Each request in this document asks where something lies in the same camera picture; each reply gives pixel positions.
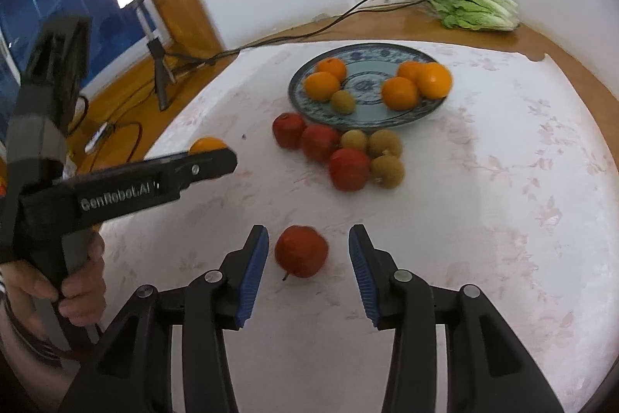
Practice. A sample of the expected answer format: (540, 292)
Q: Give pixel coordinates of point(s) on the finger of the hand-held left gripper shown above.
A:
(203, 166)

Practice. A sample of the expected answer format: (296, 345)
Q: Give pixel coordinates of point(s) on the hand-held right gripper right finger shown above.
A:
(363, 277)

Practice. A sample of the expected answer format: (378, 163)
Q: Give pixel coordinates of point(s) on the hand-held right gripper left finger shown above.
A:
(254, 277)

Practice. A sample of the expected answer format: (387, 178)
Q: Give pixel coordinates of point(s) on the orange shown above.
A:
(399, 93)
(435, 80)
(208, 144)
(408, 70)
(331, 68)
(321, 86)

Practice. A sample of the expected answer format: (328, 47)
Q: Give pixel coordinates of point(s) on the red apple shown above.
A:
(349, 168)
(319, 143)
(289, 131)
(301, 251)

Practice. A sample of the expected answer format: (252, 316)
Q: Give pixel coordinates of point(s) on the brown kiwi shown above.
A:
(342, 102)
(385, 143)
(354, 140)
(387, 171)

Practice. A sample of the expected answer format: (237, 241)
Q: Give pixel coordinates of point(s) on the blue patterned ceramic plate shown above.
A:
(367, 86)

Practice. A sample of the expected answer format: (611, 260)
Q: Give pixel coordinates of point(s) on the person's left forearm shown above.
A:
(19, 374)

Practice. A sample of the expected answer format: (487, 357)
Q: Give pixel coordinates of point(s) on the person's left hand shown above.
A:
(87, 287)

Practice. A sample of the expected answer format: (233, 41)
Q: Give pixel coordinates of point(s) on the white floral tablecloth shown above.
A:
(459, 224)

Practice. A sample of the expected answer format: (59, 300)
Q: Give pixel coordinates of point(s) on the bagged romaine lettuce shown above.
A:
(474, 9)

